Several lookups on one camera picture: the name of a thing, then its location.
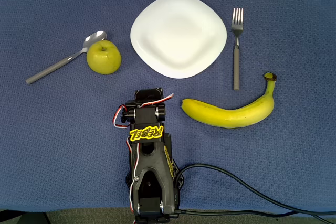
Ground thin black cable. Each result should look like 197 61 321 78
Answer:
174 209 336 224

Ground black tripod legs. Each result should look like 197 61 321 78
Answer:
0 209 50 224

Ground white rounded square plate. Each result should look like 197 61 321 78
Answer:
130 0 228 79

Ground green apple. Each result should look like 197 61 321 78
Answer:
86 40 122 75

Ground yellow banana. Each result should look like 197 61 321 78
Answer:
181 71 278 129

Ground thick black cable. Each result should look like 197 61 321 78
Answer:
176 163 336 216

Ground grey-handled metal fork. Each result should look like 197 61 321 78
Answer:
230 7 244 91

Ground blue waffle tablecloth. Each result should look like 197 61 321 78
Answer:
0 0 336 214

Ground grey-handled metal spoon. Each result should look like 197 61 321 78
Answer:
25 30 108 86

